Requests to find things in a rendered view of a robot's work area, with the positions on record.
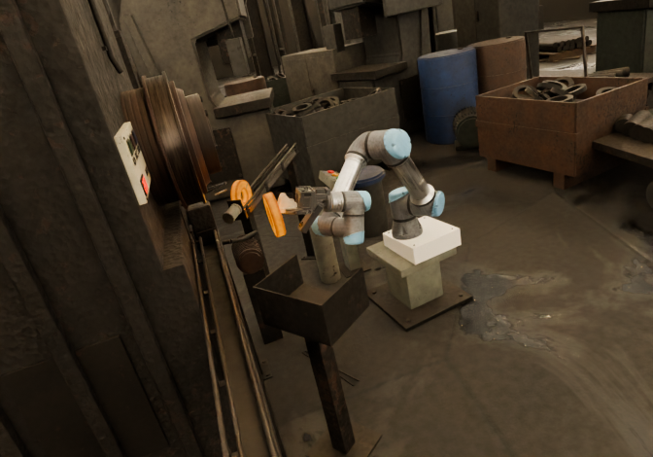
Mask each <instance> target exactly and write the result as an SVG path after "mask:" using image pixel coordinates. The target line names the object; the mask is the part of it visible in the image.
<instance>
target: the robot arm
mask: <svg viewBox="0 0 653 457"><path fill-rule="evenodd" d="M410 152H411V143H410V138H409V136H408V134H407V133H406V132H405V131H404V130H402V129H394V128H392V129H387V130H376V131H367V132H365V133H363V134H362V135H360V136H359V137H358V138H357V139H356V140H355V141H354V142H353V143H352V145H351V146H350V147H349V149H348V151H347V153H346V155H345V157H344V159H345V163H344V165H343V167H342V170H341V172H340V174H339V176H338V179H337V181H336V183H335V185H334V188H333V190H332V192H331V191H330V189H329V188H328V187H318V188H311V187H310V186H299V187H296V188H295V202H294V200H293V199H292V198H288V197H287V196H286V194H285V193H280V195H279V198H278V201H277V202H278V205H279V208H280V211H281V213H286V214H293V215H301V214H306V215H305V216H304V218H303V219H302V221H301V222H300V224H299V225H298V228H299V230H300V231H301V232H303V233H306V232H307V231H308V229H309V228H310V227H312V231H313V232H314V233H315V234H318V235H322V236H334V237H342V238H343V239H344V243H345V244H349V245H358V244H362V243H363V241H364V212H365V211H368V210H369V209H370V205H371V197H370V194H369V193H368V192H366V191H353V189H354V187H355V185H356V182H357V181H358V178H359V176H360V174H361V170H362V169H363V168H364V167H366V165H367V163H368V162H369V161H370V160H372V159H381V160H382V161H383V162H384V163H385V164H386V165H387V166H388V167H391V168H392V169H393V170H394V172H395V174H396V175H397V176H398V178H399V179H400V181H401V182H402V184H403V185H404V187H402V188H398V189H395V190H393V191H392V192H390V193H389V203H390V206H391V211H392V217H393V227H392V236H393V238H394V239H397V240H408V239H413V238H416V237H418V236H420V235H421V234H422V233H423V227H422V225H421V224H420V222H419V220H418V218H417V216H431V217H438V216H439V215H441V213H442V211H443V209H444V203H445V197H444V193H443V192H440V191H438V192H437V191H436V190H435V189H434V188H433V186H432V185H429V184H427V183H426V181H425V180H424V178H423V177H422V175H421V173H420V172H419V170H418V169H417V167H416V165H415V164H414V162H413V161H412V159H411V158H410ZM323 209H324V212H323V214H322V216H319V214H320V213H321V211H322V210H323ZM343 213H344V214H343ZM342 215H344V218H342Z"/></svg>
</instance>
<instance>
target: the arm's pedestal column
mask: <svg viewBox="0 0 653 457"><path fill-rule="evenodd" d="M386 271H387V277H388V282H387V283H385V284H383V285H381V286H378V287H376V288H374V289H372V290H369V291H367V295H368V298H369V299H370V300H371V301H372V302H373V303H374V304H376V305H377V306H378V307H379V308H380V309H381V310H382V311H384V312H385V313H386V314H387V315H388V316H389V317H390V318H392V319H393V320H394V321H395V322H396V323H397V324H398V325H400V326H401V327H402V328H403V329H404V330H405V331H406V332H409V331H411V330H413V329H415V328H417V327H419V326H421V325H423V324H425V323H426V322H428V321H430V320H432V319H434V318H436V317H438V316H440V315H442V314H444V313H446V312H448V311H450V310H452V309H454V308H456V307H458V306H460V305H462V304H464V303H466V302H468V301H470V300H472V299H473V297H472V295H470V294H469V293H467V292H465V291H464V290H462V289H461V288H459V287H457V286H456V285H454V284H453V283H451V282H449V281H448V280H446V279H444V278H443V277H441V272H440V263H439V262H438V263H436V264H432V265H430V266H428V267H425V268H423V269H421V270H419V271H416V272H414V273H412V274H410V275H408V276H405V277H403V278H401V277H399V276H398V275H396V274H395V273H393V272H392V271H391V270H389V269H388V268H386Z"/></svg>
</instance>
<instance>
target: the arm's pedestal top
mask: <svg viewBox="0 0 653 457"><path fill-rule="evenodd" d="M366 251H367V254H368V255H369V256H370V257H372V258H373V259H375V260H376V261H377V262H379V263H380V264H382V265H384V266H385V267H386V268H388V269H389V270H391V271H392V272H393V273H395V274H396V275H398V276H399V277H401V278H403V277H405V276H408V275H410V274H412V273H414V272H416V271H419V270H421V269H423V268H425V267H428V266H430V265H432V264H436V263H438V262H440V261H442V260H444V259H447V258H449V257H451V256H453V255H456V254H457V250H456V247H455V248H453V249H451V250H448V251H446V252H444V253H442V254H439V255H437V256H435V257H432V258H430V259H428V260H426V261H423V262H421V263H419V264H413V263H411V262H409V261H408V260H406V259H405V258H404V257H402V256H401V255H399V254H397V253H396V252H394V251H393V250H391V249H390V248H388V247H386V246H385V245H384V240H383V241H381V242H378V243H376V244H374V245H371V246H369V247H366Z"/></svg>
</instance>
